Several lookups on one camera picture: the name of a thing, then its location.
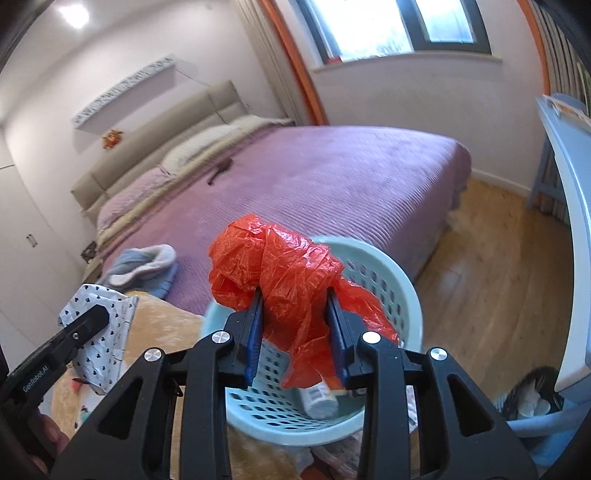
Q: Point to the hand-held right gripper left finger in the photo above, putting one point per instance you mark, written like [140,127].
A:
[254,341]

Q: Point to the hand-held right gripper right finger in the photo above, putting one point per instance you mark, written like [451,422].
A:
[336,346]

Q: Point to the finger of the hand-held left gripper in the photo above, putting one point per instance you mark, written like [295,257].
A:
[85,325]

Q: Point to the white dotted paper bag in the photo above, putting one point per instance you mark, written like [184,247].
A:
[111,337]

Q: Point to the teal plastic basket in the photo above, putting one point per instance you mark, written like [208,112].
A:
[397,300]

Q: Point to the orange plastic bag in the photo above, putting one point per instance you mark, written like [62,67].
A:
[277,267]

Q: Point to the person's left hand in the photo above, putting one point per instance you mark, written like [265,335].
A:
[53,431]

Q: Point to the white plastic bottle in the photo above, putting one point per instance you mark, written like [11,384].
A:
[318,399]

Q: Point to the yellow printed blanket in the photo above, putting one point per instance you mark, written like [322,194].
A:
[157,318]

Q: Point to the grey blue cloth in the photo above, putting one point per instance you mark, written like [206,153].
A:
[143,267]

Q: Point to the white wardrobe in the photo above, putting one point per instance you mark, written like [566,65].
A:
[27,254]

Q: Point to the pink pillow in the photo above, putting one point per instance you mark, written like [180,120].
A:
[134,196]

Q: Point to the bed with pink cover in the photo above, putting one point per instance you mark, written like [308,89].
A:
[323,184]

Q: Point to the brown dark object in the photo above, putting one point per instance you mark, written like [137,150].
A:
[220,170]

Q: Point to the beige padded headboard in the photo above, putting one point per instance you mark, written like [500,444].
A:
[138,147]

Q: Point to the orange plush toy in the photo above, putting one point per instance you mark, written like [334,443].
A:
[112,138]

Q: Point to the bin with black liner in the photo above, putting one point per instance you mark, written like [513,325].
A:
[531,392]

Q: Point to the beige pillow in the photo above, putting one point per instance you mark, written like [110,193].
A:
[198,147]

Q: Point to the light blue desk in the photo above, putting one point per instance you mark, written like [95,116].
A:
[572,221]

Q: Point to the beige orange curtain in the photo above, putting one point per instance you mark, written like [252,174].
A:
[563,50]
[281,60]

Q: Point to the ceiling spotlight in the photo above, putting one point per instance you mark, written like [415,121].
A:
[74,11]

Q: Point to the dark framed window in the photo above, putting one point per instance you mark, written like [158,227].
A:
[406,27]

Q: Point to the white patterned wall shelf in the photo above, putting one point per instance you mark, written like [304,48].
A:
[124,87]

